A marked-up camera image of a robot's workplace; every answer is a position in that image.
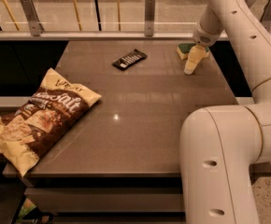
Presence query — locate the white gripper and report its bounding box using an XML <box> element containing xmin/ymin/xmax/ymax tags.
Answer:
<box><xmin>184</xmin><ymin>23</ymin><xmax>221</xmax><ymax>75</ymax></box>

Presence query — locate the green and yellow sponge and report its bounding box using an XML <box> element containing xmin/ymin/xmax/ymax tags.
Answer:
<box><xmin>176</xmin><ymin>42</ymin><xmax>210</xmax><ymax>61</ymax></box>

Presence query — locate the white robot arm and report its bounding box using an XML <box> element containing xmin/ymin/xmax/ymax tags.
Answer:
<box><xmin>179</xmin><ymin>0</ymin><xmax>271</xmax><ymax>224</ymax></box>

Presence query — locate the brown chip bag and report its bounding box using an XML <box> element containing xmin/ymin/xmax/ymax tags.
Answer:
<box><xmin>0</xmin><ymin>69</ymin><xmax>101</xmax><ymax>175</ymax></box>

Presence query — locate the black candy bar wrapper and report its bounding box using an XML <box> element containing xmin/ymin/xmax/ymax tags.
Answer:
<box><xmin>112</xmin><ymin>49</ymin><xmax>147</xmax><ymax>70</ymax></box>

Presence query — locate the grey drawer front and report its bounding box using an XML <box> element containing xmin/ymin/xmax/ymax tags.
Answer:
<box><xmin>25</xmin><ymin>188</ymin><xmax>184</xmax><ymax>213</ymax></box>

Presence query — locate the colourful item under table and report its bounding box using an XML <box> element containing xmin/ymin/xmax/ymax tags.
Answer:
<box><xmin>16</xmin><ymin>197</ymin><xmax>54</xmax><ymax>224</ymax></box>

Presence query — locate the middle metal railing bracket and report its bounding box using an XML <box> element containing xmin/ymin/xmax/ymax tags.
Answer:
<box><xmin>144</xmin><ymin>0</ymin><xmax>156</xmax><ymax>36</ymax></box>

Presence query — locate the left metal railing bracket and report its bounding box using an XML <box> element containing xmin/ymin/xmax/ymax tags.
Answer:
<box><xmin>20</xmin><ymin>0</ymin><xmax>44</xmax><ymax>36</ymax></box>

